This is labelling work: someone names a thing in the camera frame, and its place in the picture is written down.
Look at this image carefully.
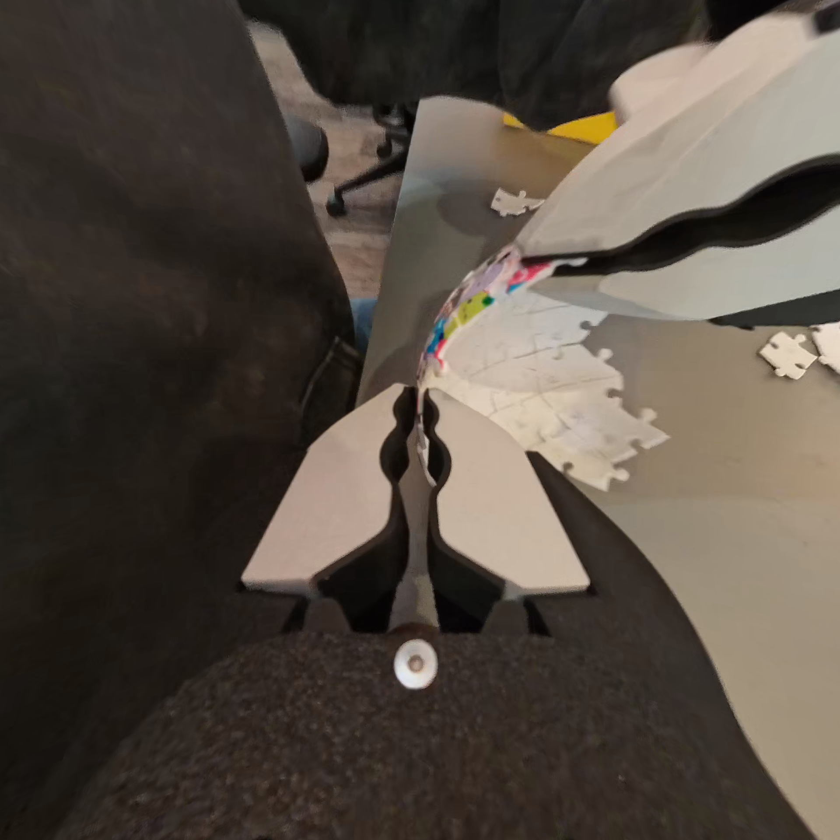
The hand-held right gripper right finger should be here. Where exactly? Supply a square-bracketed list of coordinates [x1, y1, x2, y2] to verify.
[420, 387, 592, 634]

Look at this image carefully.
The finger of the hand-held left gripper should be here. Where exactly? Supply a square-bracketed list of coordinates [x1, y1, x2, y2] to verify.
[517, 33, 840, 265]
[528, 193, 840, 322]

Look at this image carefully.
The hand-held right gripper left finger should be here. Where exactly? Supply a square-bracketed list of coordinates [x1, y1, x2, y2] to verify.
[241, 385, 419, 632]

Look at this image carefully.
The yellow plastic bin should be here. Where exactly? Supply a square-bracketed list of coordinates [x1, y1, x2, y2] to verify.
[502, 110, 621, 145]

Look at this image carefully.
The partly built puzzle ball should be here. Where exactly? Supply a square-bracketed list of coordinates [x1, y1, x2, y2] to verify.
[413, 243, 672, 493]

